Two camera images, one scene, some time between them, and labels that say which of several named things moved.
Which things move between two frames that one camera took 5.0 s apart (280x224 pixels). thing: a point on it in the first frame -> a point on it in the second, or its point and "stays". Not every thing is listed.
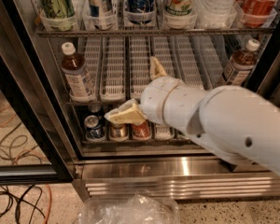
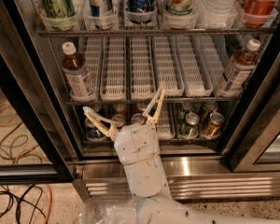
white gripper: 153,102 -> 136,144
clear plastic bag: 133,209 stays
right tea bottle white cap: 241,64 stays
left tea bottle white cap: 77,79 stays
